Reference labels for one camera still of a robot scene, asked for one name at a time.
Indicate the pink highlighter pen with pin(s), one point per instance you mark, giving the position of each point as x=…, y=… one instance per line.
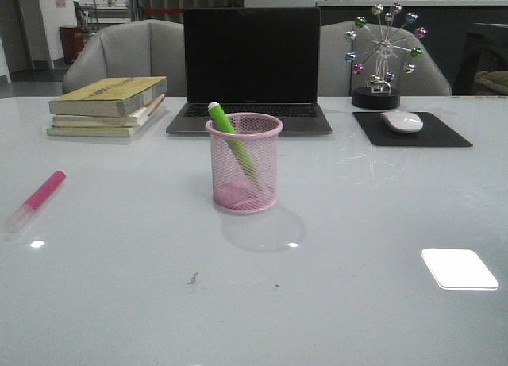
x=30, y=206

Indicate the pink mesh pen holder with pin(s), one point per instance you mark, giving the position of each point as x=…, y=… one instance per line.
x=244, y=161

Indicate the grey laptop computer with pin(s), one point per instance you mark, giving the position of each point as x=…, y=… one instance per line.
x=259, y=60

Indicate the white middle book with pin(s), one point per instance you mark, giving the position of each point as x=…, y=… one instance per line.
x=137, y=118

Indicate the ferris wheel desk toy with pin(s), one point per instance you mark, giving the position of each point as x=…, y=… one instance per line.
x=379, y=92

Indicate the grey right chair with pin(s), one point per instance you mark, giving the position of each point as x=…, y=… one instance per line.
x=346, y=62

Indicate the grey chair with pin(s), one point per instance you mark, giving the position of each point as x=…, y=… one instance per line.
x=346, y=62
x=140, y=48

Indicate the white computer mouse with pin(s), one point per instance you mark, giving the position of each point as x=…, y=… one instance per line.
x=402, y=121

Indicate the grey left chair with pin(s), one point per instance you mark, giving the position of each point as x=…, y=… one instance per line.
x=140, y=48

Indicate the yellow top book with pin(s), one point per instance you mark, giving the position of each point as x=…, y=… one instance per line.
x=110, y=97

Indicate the black mouse pad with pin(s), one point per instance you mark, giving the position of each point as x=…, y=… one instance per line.
x=434, y=133

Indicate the bottom book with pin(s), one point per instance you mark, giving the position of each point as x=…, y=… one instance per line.
x=95, y=131

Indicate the red trash bin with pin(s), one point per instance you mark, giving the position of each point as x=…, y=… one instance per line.
x=72, y=41

